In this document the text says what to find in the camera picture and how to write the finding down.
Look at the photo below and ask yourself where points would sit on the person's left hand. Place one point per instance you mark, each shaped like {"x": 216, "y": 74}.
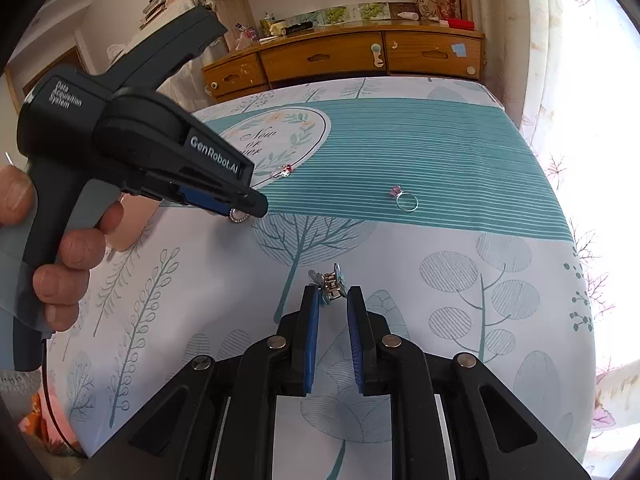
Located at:
{"x": 65, "y": 200}

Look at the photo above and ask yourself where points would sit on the pink plastic tray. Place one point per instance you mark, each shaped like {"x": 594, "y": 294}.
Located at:
{"x": 138, "y": 211}

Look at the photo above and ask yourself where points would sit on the silver flower earring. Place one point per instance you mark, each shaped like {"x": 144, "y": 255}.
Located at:
{"x": 332, "y": 285}

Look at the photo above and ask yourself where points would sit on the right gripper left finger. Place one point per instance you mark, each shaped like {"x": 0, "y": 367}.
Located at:
{"x": 304, "y": 344}

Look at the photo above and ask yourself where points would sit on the red pouch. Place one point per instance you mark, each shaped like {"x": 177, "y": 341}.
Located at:
{"x": 458, "y": 23}

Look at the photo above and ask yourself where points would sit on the floral window curtain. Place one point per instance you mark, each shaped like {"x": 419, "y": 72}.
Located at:
{"x": 567, "y": 72}

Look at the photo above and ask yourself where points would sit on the wooden desk with drawers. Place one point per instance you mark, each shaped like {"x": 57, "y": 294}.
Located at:
{"x": 341, "y": 51}

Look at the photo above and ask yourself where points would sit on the brown wooden door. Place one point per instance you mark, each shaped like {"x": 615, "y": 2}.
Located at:
{"x": 71, "y": 57}

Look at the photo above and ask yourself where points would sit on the tree pattern tablecloth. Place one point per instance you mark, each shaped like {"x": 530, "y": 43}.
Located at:
{"x": 486, "y": 265}

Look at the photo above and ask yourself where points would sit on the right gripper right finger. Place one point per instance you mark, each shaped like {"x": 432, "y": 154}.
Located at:
{"x": 362, "y": 342}

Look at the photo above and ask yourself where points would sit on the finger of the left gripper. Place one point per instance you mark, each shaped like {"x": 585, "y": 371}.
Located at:
{"x": 219, "y": 195}

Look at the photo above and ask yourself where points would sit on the silver ring pink stone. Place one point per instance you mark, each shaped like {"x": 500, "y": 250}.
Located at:
{"x": 404, "y": 200}

